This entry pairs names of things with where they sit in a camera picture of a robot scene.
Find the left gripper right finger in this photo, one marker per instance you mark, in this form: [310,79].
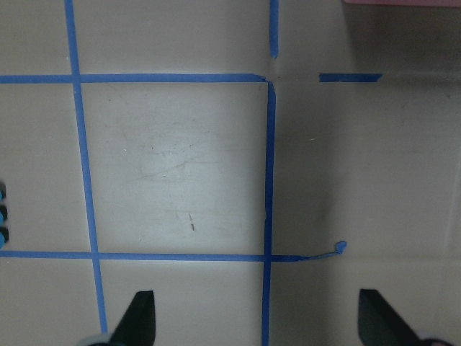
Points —
[380,324]

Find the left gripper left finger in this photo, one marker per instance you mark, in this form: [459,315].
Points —
[138,325]

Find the blue toy block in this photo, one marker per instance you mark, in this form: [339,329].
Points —
[4,217]

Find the pink plastic box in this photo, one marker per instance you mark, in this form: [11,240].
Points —
[434,3]

